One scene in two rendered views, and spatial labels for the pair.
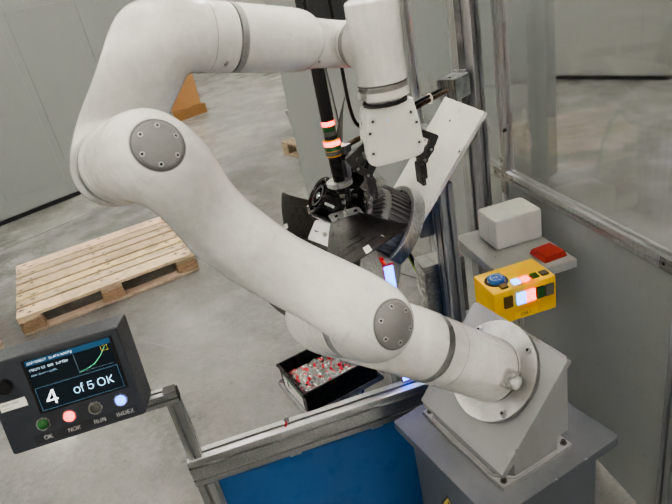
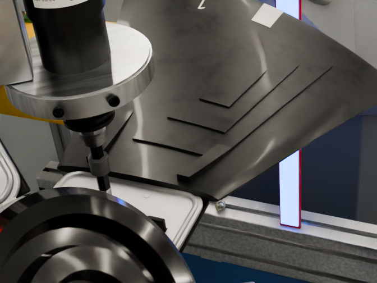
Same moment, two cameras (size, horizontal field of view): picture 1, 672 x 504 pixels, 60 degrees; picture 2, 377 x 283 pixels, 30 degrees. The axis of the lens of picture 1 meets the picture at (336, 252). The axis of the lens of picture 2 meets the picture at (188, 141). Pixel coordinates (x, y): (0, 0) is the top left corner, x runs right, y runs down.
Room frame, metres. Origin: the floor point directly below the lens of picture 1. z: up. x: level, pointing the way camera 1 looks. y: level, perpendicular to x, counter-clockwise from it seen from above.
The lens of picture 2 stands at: (1.68, 0.16, 1.44)
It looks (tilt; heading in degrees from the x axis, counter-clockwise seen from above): 36 degrees down; 216
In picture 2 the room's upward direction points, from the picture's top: 7 degrees counter-clockwise
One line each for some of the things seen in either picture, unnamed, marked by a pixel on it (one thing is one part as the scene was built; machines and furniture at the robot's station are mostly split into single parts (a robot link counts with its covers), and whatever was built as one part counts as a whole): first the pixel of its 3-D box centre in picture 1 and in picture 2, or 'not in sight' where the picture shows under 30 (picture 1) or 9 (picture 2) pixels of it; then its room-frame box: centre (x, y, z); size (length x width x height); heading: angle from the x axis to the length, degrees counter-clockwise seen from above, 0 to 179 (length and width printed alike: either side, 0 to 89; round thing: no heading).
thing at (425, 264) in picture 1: (441, 283); not in sight; (1.75, -0.34, 0.73); 0.15 x 0.09 x 0.22; 100
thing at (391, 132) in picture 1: (388, 126); not in sight; (0.97, -0.13, 1.54); 0.10 x 0.07 x 0.11; 99
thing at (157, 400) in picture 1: (123, 409); not in sight; (1.01, 0.52, 1.04); 0.24 x 0.03 x 0.03; 100
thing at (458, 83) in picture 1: (454, 86); not in sight; (1.91, -0.49, 1.36); 0.10 x 0.07 x 0.09; 135
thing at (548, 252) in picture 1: (548, 252); not in sight; (1.57, -0.65, 0.87); 0.08 x 0.08 x 0.02; 13
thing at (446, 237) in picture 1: (456, 332); not in sight; (1.66, -0.36, 0.58); 0.09 x 0.05 x 1.15; 10
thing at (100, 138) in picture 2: not in sight; (90, 122); (1.47, -0.05, 1.25); 0.01 x 0.01 x 0.02
